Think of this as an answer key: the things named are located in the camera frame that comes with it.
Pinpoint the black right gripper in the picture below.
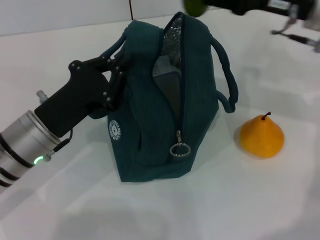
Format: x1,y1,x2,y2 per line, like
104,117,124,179
205,0,310,21

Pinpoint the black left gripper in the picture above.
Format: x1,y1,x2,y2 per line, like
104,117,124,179
33,54,131,139

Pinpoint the green cucumber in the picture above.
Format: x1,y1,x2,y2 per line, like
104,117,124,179
183,0,209,18

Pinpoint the dark teal fabric lunch bag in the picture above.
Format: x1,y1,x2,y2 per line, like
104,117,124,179
88,11,239,184

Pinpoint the yellow pear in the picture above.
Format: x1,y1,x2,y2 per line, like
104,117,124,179
239,111,286,159

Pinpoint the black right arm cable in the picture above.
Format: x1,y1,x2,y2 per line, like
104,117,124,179
270,16,320,53

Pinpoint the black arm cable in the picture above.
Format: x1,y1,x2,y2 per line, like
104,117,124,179
48,128,74,161
270,16,320,53

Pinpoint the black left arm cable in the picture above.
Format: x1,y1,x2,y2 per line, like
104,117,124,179
48,128,74,161

